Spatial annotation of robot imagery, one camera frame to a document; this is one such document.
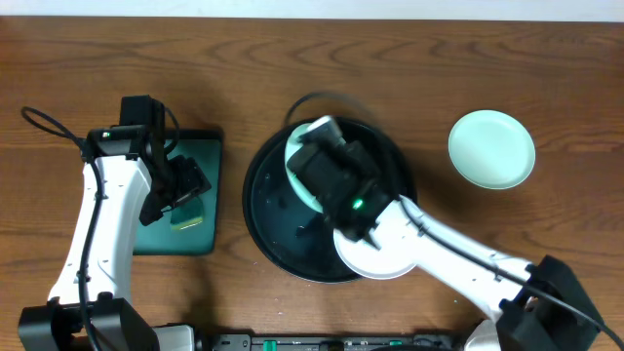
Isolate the green and yellow sponge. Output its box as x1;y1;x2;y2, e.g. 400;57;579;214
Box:
170;198;204;231

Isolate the white plate with stain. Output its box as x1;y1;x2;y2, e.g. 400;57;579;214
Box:
333;230;416;280

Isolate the mint plate with stain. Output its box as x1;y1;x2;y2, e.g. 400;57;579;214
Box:
284;123;323;214

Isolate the mint green plate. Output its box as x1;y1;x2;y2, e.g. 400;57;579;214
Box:
448;109;536;190

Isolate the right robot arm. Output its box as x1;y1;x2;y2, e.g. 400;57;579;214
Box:
285;139;607;350

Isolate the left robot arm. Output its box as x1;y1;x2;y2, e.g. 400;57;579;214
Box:
19;126;222;350

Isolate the black rectangular sponge tray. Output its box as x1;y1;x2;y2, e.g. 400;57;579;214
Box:
134;129;223;255

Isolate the round black tray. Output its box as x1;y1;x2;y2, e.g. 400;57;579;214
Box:
243;117;415;284

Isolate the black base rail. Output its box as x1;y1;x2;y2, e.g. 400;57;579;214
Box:
196;333;462;351

